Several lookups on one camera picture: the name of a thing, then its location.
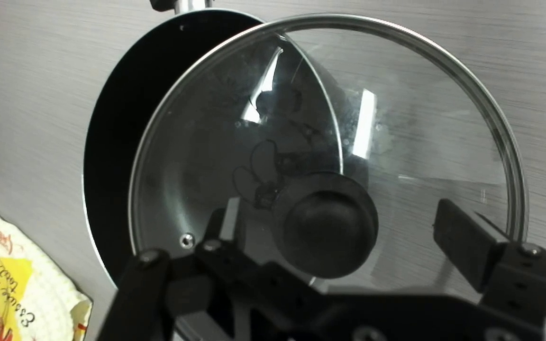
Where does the printed cloth towel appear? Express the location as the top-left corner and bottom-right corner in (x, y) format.
(0, 218), (94, 341)

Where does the black cooking pot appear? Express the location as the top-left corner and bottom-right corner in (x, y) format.
(84, 8), (261, 285)

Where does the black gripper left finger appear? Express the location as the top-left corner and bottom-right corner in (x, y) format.
(202, 197), (243, 252)

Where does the glass pot lid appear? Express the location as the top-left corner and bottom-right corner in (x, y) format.
(128, 16), (528, 298)

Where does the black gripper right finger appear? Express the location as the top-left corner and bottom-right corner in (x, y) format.
(433, 199), (509, 292)

